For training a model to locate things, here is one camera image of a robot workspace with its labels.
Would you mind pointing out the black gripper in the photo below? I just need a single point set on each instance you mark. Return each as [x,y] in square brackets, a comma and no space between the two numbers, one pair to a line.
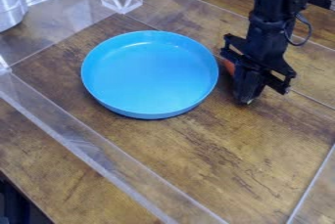
[258,56]

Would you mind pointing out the orange toy carrot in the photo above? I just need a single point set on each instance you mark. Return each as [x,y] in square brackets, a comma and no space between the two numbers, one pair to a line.
[230,66]

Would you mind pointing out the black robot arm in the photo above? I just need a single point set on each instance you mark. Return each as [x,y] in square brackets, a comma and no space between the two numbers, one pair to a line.
[279,9]

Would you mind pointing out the blue round tray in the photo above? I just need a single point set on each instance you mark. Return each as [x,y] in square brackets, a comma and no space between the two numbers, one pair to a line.
[149,74]

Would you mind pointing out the clear acrylic enclosure panel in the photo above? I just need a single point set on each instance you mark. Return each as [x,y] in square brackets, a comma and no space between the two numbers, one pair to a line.
[161,198]

